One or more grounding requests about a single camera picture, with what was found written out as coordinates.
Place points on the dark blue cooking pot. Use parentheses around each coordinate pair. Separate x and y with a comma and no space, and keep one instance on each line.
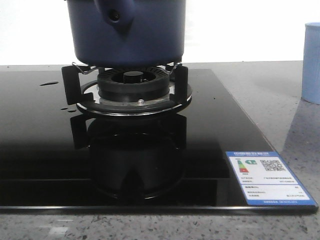
(127,33)

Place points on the light blue ribbed cup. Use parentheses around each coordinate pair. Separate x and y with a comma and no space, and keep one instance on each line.
(311,63)

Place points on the black pot support grate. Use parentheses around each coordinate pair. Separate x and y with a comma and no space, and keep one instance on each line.
(81,88)

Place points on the black gas burner head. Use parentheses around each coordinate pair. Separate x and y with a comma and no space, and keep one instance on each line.
(133,84)

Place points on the black glass gas cooktop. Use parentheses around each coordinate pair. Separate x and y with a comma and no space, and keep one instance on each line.
(54,159)

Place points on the blue white energy label sticker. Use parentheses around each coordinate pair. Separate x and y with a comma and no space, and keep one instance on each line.
(266,180)

